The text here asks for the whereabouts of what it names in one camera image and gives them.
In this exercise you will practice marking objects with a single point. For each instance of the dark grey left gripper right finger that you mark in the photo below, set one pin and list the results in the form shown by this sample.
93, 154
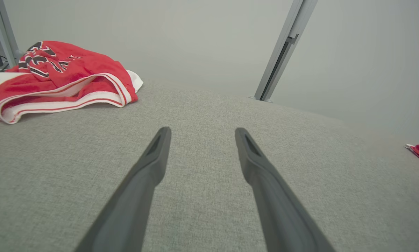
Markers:
269, 189

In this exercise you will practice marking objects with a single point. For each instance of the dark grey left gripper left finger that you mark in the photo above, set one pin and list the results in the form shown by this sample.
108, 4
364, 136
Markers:
139, 189

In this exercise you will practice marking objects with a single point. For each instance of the red garment with striped trim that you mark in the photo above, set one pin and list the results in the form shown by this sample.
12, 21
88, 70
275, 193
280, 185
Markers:
66, 73

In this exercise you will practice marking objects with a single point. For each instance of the grey metal partition post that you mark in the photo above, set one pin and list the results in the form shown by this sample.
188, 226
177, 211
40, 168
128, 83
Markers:
283, 49

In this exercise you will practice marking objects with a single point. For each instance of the grey metal frame post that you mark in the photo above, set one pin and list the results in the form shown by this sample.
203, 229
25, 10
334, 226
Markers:
5, 31

